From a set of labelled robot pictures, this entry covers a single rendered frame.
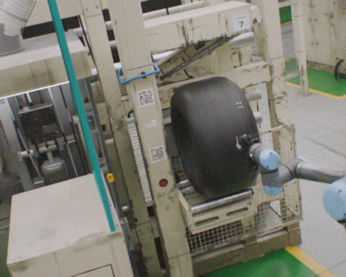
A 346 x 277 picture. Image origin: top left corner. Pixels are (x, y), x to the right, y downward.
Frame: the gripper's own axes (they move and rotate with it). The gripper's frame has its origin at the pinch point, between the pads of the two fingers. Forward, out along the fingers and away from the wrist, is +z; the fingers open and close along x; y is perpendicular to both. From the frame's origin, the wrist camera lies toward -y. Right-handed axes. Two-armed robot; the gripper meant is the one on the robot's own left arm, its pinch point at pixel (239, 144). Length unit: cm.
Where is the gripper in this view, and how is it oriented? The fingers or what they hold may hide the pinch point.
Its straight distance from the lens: 228.5
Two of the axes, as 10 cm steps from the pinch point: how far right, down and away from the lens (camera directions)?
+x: -9.5, 2.5, -1.8
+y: -2.0, -9.4, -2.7
